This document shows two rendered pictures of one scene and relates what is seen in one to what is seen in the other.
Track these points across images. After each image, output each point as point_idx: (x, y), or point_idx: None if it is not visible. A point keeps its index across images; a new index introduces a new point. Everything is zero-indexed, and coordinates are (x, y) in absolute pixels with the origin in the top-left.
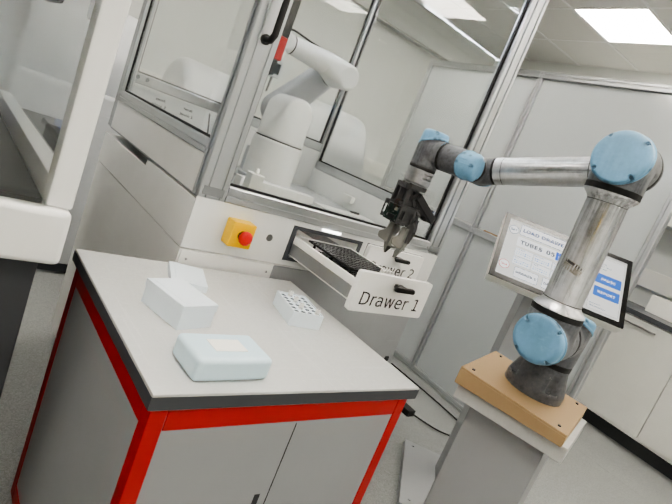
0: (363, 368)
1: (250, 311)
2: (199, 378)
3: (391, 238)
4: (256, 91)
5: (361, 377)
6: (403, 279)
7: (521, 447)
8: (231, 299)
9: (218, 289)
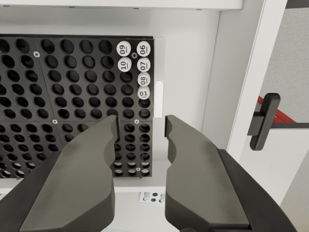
0: (266, 169)
1: (162, 214)
2: None
3: (112, 157)
4: None
5: (276, 180)
6: (249, 124)
7: None
8: (141, 220)
9: (123, 223)
